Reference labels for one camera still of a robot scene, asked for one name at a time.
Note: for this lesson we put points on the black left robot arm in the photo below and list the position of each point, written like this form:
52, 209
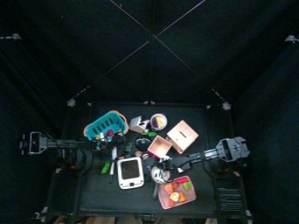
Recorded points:
50, 143

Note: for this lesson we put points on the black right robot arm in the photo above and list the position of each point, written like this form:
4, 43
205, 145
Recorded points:
229, 149

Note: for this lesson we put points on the pink wooden drawer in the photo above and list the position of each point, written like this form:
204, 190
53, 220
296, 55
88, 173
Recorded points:
158, 147

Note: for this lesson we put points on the white round toy kettle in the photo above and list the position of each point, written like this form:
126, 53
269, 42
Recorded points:
160, 175

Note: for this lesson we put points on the colourful small toys cluster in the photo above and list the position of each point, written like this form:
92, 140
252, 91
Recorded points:
105, 135

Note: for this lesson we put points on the small brown toy egg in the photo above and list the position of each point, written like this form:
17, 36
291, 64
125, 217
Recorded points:
137, 153

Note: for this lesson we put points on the black round toy pan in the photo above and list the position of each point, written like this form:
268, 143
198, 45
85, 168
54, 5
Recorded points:
142, 144

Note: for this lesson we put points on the red toy food piece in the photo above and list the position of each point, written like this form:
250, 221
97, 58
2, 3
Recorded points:
181, 180

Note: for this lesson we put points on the teal basket with orange rim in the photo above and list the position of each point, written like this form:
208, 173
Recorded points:
105, 124

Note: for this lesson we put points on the small white toy box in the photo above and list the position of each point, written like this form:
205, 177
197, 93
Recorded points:
137, 124

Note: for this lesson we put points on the orange toy carrot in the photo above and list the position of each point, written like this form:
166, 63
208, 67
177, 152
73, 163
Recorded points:
168, 188

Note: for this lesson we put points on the green toy vegetable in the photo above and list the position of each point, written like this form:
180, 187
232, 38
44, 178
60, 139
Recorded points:
149, 134

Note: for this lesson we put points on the green toy food piece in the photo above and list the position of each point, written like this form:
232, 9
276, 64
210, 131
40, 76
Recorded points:
186, 186

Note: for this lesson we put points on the green toy cucumber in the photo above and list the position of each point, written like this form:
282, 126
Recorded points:
105, 168

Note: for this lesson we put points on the grey toy spoon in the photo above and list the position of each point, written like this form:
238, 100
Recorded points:
154, 191

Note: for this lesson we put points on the white toy tablet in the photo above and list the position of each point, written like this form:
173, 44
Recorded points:
129, 172

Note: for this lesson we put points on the pink cutting board tray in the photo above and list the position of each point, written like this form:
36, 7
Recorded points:
177, 196

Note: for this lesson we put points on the toy fried egg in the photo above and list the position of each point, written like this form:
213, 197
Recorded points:
173, 197

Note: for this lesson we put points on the orange toy food slice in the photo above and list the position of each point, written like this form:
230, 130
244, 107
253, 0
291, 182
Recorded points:
181, 197

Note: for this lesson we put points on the white bowl with purple food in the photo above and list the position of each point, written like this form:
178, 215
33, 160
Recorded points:
157, 122

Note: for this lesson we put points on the red toy tomato piece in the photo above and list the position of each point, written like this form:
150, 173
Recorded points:
170, 202

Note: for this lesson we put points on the metal frame bracket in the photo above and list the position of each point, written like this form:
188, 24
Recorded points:
14, 37
291, 38
70, 102

